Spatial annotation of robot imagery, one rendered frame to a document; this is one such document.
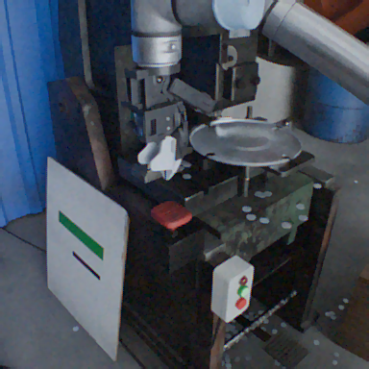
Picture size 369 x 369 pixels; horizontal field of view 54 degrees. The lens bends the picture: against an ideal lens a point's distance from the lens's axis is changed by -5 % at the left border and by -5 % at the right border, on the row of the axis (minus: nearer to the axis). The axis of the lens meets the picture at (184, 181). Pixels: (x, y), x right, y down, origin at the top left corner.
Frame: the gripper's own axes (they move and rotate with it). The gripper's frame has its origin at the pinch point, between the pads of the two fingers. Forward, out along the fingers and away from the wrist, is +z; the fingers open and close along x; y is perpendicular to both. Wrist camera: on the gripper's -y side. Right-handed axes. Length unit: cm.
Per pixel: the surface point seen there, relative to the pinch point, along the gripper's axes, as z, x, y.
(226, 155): 6.4, -7.3, -22.7
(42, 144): 46, -135, -21
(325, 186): 22, 4, -54
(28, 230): 85, -123, 0
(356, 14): -25, -1, -66
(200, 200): 16.3, -7.9, -15.2
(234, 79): -10.1, -11.4, -28.7
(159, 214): 8.7, -0.4, 2.5
